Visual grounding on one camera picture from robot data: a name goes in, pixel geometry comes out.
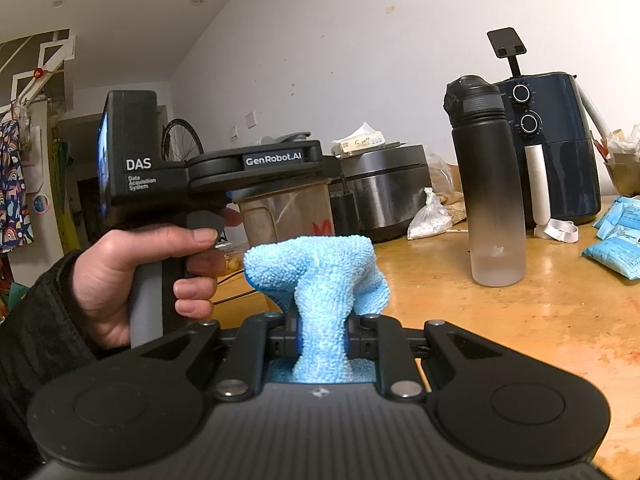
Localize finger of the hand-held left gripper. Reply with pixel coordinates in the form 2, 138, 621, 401
187, 140, 327, 196

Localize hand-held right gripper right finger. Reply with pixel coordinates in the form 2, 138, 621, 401
345, 312, 499, 402

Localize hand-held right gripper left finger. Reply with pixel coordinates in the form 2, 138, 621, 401
141, 312, 302, 402

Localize clear shaker bottle grey lid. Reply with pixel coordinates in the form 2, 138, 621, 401
237, 131, 336, 251

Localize blue microfiber cloth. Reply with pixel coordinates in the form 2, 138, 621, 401
243, 234, 391, 385

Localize person's left forearm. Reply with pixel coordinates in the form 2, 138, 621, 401
0, 250, 101, 461

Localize person's left hand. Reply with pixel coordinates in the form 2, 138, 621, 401
74, 227, 227, 350

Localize bicycle wheel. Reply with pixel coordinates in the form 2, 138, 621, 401
161, 118, 206, 161

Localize black power adapter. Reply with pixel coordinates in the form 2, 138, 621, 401
330, 190, 361, 236

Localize tissue box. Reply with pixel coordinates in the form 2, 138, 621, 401
331, 121, 386, 153

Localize yellow green hanging cloth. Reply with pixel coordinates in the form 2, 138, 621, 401
50, 140, 81, 256

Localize white stair railing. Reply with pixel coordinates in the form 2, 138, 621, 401
0, 30, 78, 111

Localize silver rice cooker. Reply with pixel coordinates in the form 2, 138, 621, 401
327, 144, 433, 242

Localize colourful printed hanging cloth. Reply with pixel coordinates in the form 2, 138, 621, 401
0, 119, 35, 253

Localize white plastic bag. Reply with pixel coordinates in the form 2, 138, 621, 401
406, 187, 453, 241

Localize crumpled clear plastic bag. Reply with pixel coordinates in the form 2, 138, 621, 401
426, 152, 466, 211

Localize black gradient water bottle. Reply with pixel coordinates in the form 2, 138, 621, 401
444, 75, 528, 288

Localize colourful printed bag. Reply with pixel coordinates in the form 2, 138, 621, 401
0, 280, 31, 321

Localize blue packet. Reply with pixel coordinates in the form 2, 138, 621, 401
581, 236, 640, 281
617, 200, 640, 241
592, 197, 632, 241

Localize black phone stand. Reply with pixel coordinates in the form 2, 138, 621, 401
486, 27, 528, 81

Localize dark blue air fryer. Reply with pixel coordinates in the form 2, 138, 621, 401
492, 72, 603, 226

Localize olive bowl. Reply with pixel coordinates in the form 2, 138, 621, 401
602, 160, 640, 198

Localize crumpled paper wrappers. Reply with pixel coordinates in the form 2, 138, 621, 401
597, 127, 640, 166

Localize white tube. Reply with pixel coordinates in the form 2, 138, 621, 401
575, 85, 613, 136

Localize white strap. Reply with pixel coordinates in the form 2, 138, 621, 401
534, 217, 581, 243

